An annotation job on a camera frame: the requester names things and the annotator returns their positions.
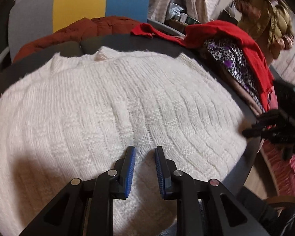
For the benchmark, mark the pink bedspread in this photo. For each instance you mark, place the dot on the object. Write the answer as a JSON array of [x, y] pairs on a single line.
[[285, 174]]

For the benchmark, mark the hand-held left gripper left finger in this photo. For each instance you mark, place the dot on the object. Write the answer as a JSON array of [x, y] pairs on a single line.
[[129, 172]]

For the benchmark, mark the brown cloth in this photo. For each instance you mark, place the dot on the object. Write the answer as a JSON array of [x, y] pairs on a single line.
[[243, 95]]

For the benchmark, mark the grey yellow blue chair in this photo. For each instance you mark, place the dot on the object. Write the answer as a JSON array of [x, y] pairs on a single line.
[[78, 2]]

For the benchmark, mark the rust brown quilted jacket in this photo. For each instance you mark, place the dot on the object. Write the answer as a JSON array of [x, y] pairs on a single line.
[[71, 32]]

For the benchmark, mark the white knit sweater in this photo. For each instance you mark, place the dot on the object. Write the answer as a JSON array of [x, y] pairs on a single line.
[[100, 113]]

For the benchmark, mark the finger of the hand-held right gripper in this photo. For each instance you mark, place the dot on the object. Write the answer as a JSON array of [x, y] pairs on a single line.
[[260, 132], [270, 118]]

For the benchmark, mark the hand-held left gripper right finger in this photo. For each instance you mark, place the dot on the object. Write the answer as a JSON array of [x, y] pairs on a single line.
[[159, 172]]

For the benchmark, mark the red sweater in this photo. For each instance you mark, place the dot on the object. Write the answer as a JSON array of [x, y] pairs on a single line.
[[226, 34]]

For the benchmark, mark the leopard print cloth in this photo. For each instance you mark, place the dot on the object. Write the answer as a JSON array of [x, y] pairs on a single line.
[[231, 59]]

